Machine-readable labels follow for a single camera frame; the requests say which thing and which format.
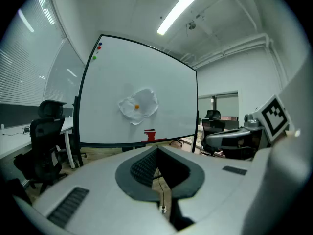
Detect long ceiling light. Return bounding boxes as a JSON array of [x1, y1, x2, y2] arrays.
[[156, 0, 199, 36]]

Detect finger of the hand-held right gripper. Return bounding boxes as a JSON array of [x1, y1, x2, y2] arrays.
[[204, 128, 255, 155]]

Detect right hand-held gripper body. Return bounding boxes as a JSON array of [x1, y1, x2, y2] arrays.
[[243, 94, 291, 154]]

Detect white desk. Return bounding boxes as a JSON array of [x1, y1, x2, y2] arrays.
[[0, 117, 77, 169]]

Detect black charger with cable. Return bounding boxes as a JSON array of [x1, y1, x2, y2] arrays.
[[2, 126, 31, 137]]

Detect white window blinds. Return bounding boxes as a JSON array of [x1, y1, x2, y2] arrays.
[[0, 0, 67, 107]]

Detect black power cable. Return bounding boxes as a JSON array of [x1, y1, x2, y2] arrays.
[[156, 167, 166, 208]]

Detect window with roller shade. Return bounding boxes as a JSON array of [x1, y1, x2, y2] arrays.
[[198, 91, 239, 122]]

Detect black-framed whiteboard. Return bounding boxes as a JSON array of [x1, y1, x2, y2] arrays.
[[73, 34, 200, 167]]

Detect clear plastic bag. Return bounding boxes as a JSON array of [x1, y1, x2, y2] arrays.
[[118, 88, 159, 126]]

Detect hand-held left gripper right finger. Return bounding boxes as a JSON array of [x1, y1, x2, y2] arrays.
[[157, 145, 253, 230]]

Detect white ceiling pipes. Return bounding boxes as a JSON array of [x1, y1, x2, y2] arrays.
[[182, 33, 282, 70]]

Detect black office chair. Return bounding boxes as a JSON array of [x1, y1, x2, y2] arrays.
[[201, 109, 227, 156], [13, 99, 68, 193]]

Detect black desk divider panel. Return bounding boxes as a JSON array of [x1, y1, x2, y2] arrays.
[[0, 103, 74, 129]]

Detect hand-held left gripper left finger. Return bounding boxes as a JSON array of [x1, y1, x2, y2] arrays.
[[14, 145, 177, 235]]

